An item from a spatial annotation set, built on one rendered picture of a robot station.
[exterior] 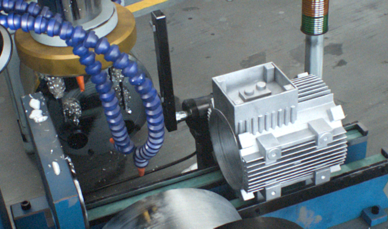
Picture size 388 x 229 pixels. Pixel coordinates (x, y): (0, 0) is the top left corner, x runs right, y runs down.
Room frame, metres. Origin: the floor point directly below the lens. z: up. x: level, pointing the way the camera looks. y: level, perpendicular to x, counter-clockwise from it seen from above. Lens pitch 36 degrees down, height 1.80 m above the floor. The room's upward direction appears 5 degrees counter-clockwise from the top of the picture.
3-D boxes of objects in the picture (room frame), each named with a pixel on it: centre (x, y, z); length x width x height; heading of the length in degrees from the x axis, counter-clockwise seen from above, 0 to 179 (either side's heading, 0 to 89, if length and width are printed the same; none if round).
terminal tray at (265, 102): (0.98, -0.13, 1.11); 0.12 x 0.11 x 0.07; 107
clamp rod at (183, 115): (1.08, -0.02, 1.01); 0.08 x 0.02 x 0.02; 107
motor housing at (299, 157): (0.99, -0.17, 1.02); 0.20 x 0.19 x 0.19; 107
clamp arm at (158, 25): (1.07, 0.02, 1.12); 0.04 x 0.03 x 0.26; 107
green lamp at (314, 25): (1.35, -0.32, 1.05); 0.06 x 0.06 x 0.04
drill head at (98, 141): (1.22, 0.20, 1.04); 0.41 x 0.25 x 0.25; 17
